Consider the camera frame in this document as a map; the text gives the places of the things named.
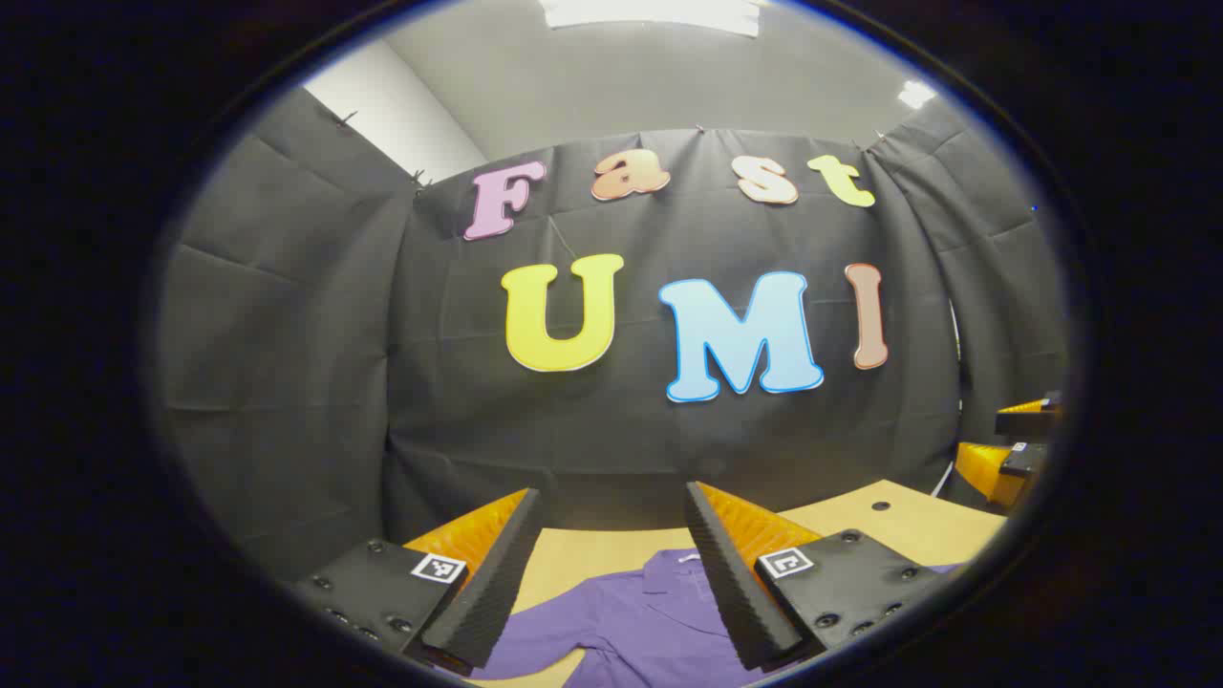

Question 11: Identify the white cable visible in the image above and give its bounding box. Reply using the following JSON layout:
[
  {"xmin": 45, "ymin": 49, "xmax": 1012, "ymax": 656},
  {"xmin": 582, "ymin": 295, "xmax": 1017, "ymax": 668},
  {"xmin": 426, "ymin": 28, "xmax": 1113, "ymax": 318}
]
[{"xmin": 932, "ymin": 298, "xmax": 963, "ymax": 500}]

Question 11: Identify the black backdrop cloth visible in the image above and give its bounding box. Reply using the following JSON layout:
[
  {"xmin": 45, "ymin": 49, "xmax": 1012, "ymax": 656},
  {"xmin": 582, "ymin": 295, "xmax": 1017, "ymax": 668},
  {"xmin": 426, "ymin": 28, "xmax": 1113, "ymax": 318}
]
[{"xmin": 153, "ymin": 86, "xmax": 1069, "ymax": 584}]

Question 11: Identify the purple button shirt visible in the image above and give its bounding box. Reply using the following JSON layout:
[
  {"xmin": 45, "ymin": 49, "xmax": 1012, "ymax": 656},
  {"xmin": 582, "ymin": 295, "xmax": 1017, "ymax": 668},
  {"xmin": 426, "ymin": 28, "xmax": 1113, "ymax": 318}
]
[{"xmin": 468, "ymin": 548, "xmax": 959, "ymax": 685}]

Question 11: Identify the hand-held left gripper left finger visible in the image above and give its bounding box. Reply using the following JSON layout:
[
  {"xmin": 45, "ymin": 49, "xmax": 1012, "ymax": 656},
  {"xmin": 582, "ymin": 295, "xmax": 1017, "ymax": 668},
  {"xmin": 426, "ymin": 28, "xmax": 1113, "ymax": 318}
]
[{"xmin": 287, "ymin": 487, "xmax": 546, "ymax": 675}]

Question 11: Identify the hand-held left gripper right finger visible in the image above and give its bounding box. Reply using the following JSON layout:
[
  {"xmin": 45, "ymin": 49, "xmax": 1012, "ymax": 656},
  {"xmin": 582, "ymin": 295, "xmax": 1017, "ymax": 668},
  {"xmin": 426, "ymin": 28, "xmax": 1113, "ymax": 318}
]
[{"xmin": 683, "ymin": 481, "xmax": 956, "ymax": 672}]

